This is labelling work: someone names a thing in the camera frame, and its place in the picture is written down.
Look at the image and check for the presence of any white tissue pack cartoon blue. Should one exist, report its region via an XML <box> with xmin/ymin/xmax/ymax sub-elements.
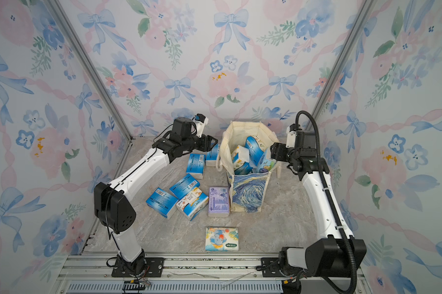
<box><xmin>255</xmin><ymin>148</ymin><xmax>277</xmax><ymax>173</ymax></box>

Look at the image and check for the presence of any cream canvas bag starry print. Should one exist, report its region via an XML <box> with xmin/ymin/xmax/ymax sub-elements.
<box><xmin>216</xmin><ymin>121</ymin><xmax>280</xmax><ymax>213</ymax></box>

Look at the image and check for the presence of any colourful cartoon tissue pack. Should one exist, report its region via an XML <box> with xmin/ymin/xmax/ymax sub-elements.
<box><xmin>205</xmin><ymin>227</ymin><xmax>239</xmax><ymax>252</ymax></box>

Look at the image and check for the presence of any white blue tissue pack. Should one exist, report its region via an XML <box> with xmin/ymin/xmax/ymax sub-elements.
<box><xmin>232</xmin><ymin>145</ymin><xmax>250</xmax><ymax>170</ymax></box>

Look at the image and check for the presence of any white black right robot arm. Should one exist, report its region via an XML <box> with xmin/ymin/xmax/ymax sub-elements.
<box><xmin>271</xmin><ymin>130</ymin><xmax>367</xmax><ymax>278</ymax></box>

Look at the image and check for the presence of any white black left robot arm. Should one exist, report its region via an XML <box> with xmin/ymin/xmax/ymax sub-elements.
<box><xmin>94</xmin><ymin>113</ymin><xmax>218</xmax><ymax>264</ymax></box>

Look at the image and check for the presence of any blue tissue pack barcode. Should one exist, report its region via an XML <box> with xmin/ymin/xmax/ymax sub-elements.
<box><xmin>186</xmin><ymin>154</ymin><xmax>205</xmax><ymax>180</ymax></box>

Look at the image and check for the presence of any purple tissue pack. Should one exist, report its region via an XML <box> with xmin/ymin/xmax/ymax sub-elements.
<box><xmin>208</xmin><ymin>187</ymin><xmax>230</xmax><ymax>218</ymax></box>

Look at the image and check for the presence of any floral orange blue tissue pack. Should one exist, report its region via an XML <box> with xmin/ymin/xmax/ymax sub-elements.
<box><xmin>176</xmin><ymin>187</ymin><xmax>209</xmax><ymax>221</ymax></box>

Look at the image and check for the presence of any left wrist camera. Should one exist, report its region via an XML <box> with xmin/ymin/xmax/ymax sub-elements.
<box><xmin>192</xmin><ymin>113</ymin><xmax>209</xmax><ymax>138</ymax></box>

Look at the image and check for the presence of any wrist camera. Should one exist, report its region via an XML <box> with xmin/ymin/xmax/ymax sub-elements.
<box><xmin>286</xmin><ymin>124</ymin><xmax>297</xmax><ymax>148</ymax></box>
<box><xmin>192</xmin><ymin>113</ymin><xmax>209</xmax><ymax>138</ymax></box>

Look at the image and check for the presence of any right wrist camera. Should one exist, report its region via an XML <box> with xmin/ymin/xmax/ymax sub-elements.
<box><xmin>286</xmin><ymin>124</ymin><xmax>297</xmax><ymax>148</ymax></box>

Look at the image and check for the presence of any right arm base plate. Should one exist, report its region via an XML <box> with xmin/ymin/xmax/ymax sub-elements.
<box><xmin>260</xmin><ymin>257</ymin><xmax>287</xmax><ymax>278</ymax></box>

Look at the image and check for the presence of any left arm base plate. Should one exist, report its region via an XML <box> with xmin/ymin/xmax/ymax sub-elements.
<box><xmin>110</xmin><ymin>256</ymin><xmax>165</xmax><ymax>279</ymax></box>

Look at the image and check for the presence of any grey slotted cable duct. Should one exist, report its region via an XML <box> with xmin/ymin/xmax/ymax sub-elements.
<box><xmin>62</xmin><ymin>280</ymin><xmax>283</xmax><ymax>294</ymax></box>

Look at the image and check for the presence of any right aluminium corner post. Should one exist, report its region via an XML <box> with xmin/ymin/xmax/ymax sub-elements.
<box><xmin>312</xmin><ymin>0</ymin><xmax>376</xmax><ymax>121</ymax></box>

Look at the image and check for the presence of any aluminium corner post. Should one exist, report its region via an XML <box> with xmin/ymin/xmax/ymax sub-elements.
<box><xmin>312</xmin><ymin>0</ymin><xmax>376</xmax><ymax>121</ymax></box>
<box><xmin>44</xmin><ymin>0</ymin><xmax>134</xmax><ymax>142</ymax></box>

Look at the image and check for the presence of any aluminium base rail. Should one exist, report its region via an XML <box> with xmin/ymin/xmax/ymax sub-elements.
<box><xmin>55</xmin><ymin>251</ymin><xmax>358</xmax><ymax>284</ymax></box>

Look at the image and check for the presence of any left aluminium corner post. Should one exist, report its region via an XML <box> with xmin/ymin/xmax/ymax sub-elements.
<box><xmin>44</xmin><ymin>0</ymin><xmax>134</xmax><ymax>142</ymax></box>

